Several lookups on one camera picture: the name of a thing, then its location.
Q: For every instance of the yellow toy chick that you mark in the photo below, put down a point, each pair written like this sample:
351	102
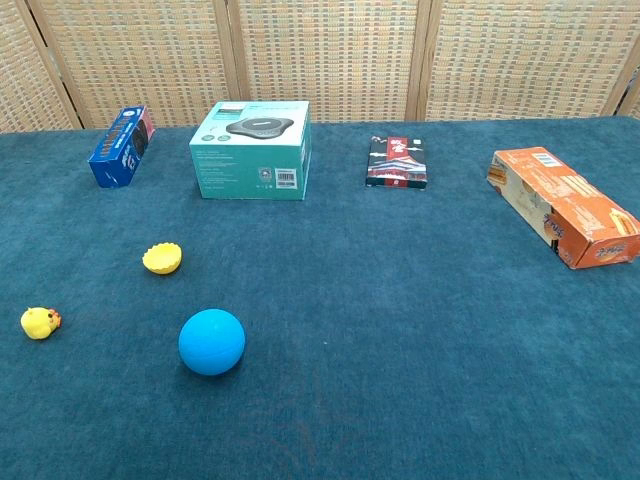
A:
38	323

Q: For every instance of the blue table cloth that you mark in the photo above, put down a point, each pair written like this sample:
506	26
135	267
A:
350	325

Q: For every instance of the teal speakerphone box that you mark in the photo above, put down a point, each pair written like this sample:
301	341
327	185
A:
250	160

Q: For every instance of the black red patterned box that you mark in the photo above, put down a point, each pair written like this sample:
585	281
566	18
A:
397	162

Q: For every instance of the blue ball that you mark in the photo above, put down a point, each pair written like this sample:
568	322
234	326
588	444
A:
212	341

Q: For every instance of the yellow eggshell cup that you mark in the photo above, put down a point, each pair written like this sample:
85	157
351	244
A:
161	260

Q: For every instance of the woven folding screen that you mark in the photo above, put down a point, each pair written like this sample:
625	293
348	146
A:
330	55

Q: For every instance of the blue cardboard box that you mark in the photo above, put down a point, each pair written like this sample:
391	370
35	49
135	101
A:
120	150

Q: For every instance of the orange snack box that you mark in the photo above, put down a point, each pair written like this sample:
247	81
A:
560	205

